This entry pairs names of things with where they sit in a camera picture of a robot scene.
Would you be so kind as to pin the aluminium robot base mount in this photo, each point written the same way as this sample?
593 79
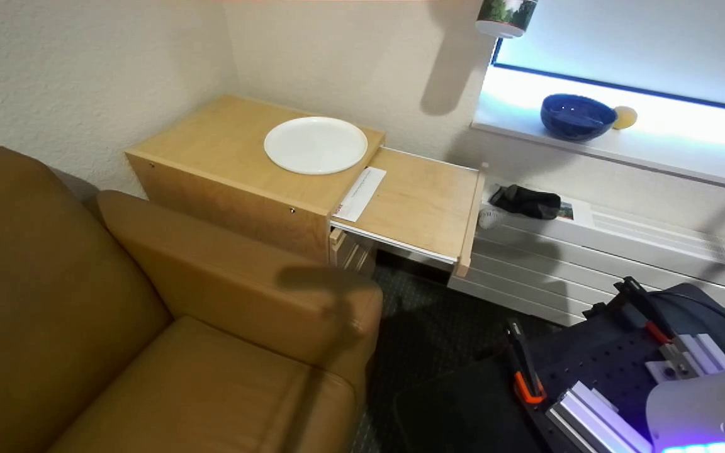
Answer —
598 415

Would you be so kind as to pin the dark blue bowl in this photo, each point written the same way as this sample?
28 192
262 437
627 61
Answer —
578 117

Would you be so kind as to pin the wooden pull-out shelf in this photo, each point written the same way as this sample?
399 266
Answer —
416 201

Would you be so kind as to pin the brown leather armchair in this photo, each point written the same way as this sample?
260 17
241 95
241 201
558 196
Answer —
87 334

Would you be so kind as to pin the white round plate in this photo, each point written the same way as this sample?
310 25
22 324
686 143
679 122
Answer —
316 143

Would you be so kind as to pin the light wooden cabinet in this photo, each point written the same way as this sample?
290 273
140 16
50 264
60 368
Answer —
212 159

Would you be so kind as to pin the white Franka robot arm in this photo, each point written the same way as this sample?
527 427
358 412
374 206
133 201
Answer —
707 404

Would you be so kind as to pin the white remote control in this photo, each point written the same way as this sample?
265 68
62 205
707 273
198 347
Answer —
360 192

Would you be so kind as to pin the yellow lemon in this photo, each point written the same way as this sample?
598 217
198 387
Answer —
627 117

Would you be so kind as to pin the small black object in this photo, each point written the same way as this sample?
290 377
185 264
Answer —
527 201

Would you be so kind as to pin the white radiator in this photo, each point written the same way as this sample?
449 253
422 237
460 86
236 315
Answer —
630 259

